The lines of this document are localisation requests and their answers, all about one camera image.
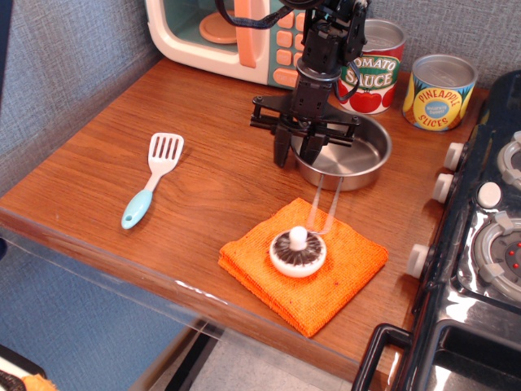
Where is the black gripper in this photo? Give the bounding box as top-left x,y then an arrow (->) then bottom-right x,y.
250,67 -> 361,168

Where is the small steel pot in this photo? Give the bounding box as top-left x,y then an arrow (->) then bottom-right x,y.
291,115 -> 392,235

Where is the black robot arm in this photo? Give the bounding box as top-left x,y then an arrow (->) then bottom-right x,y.
250,1 -> 369,167

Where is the orange folded cloth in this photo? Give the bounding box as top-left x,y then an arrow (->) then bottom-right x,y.
218,198 -> 388,337

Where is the tomato sauce can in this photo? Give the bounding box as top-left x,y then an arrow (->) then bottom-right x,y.
339,19 -> 406,114

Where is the toy mushroom slice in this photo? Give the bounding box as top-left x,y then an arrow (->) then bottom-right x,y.
269,226 -> 326,279

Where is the white and teal spatula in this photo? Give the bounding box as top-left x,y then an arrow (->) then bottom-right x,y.
120,133 -> 185,230

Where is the orange microwave plate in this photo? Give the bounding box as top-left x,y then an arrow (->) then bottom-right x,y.
199,12 -> 237,45

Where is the toy microwave oven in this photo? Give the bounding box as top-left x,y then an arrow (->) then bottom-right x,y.
145,0 -> 305,89

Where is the pineapple slices can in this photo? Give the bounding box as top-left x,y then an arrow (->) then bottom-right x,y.
402,54 -> 478,132

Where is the black toy stove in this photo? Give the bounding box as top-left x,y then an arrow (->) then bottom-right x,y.
352,71 -> 520,390

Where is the orange object at corner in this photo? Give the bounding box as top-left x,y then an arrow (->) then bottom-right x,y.
1,371 -> 58,391

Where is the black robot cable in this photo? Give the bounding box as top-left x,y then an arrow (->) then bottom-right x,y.
214,0 -> 294,30

